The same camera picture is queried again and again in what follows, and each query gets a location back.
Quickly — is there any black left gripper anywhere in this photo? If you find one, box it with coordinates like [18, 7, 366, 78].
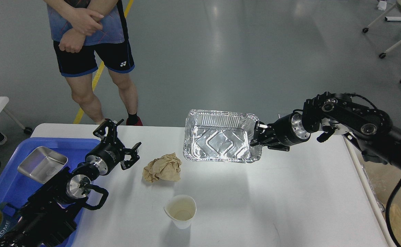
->
[85, 119, 141, 175]

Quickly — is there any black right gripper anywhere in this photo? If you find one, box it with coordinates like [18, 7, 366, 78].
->
[250, 113, 311, 152]

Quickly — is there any aluminium foil tray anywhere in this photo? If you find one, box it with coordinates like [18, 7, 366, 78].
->
[183, 109, 262, 164]

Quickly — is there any square stainless steel tin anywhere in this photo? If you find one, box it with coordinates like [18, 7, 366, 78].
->
[18, 146, 68, 184]

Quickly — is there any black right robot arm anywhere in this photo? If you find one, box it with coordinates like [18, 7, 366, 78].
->
[250, 91, 401, 247]

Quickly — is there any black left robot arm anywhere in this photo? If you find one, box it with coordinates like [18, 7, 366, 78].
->
[0, 119, 141, 247]

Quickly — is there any crumpled brown paper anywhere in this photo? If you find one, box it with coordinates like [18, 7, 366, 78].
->
[142, 153, 182, 183]

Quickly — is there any white paper cup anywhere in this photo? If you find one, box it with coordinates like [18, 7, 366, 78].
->
[163, 195, 196, 230]

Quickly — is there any blue plastic tray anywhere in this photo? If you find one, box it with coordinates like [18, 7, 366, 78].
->
[0, 138, 99, 247]

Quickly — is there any person in patterned shirt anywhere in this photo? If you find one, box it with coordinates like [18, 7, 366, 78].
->
[45, 0, 142, 126]

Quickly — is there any beige plastic bin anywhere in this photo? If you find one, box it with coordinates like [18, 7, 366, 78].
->
[343, 132, 401, 247]

